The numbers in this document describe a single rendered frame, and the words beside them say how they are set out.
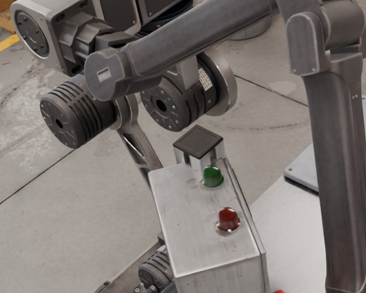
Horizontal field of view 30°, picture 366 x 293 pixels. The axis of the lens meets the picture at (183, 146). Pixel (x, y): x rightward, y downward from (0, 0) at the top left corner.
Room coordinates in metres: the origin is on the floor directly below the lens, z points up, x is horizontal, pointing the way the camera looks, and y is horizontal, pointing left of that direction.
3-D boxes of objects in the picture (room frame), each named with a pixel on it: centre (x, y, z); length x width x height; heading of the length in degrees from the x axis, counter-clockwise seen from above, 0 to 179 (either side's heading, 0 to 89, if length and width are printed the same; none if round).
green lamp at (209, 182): (0.56, -0.03, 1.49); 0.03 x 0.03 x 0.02
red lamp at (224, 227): (0.49, -0.03, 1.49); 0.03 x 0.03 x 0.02
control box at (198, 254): (0.53, -0.01, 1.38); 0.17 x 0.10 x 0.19; 4
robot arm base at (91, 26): (0.97, 0.12, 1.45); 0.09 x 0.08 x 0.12; 128
